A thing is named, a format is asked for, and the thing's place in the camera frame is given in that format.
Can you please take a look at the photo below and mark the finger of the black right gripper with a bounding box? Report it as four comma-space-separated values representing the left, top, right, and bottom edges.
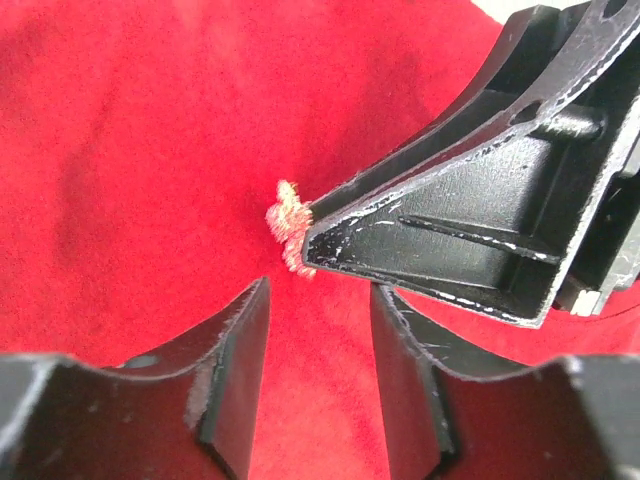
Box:
311, 1, 639, 220
302, 99, 601, 330

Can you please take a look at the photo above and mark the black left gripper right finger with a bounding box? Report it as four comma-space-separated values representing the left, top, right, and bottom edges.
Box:
370, 284, 639, 479

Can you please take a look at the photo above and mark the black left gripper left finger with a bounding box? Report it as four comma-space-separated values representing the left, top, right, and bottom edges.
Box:
1, 278, 270, 479

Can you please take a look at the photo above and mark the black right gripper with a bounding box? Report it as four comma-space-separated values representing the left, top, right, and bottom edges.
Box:
549, 90, 639, 315

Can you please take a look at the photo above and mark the red t-shirt garment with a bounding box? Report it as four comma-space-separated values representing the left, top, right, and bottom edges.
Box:
1, 1, 639, 479

